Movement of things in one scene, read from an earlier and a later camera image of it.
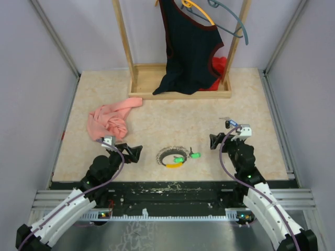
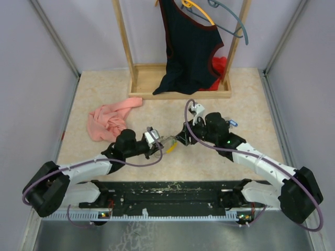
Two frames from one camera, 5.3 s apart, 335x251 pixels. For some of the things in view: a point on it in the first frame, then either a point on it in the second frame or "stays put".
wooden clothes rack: x=145 y=78 stays put
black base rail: x=154 y=195 stays put
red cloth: x=219 y=65 stays put
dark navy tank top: x=190 y=46 stays put
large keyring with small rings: x=175 y=150 -> x=169 y=145
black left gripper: x=135 y=150 -> x=151 y=151
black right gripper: x=215 y=140 -> x=184 y=136
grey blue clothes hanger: x=215 y=3 stays put
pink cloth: x=109 y=120 stays put
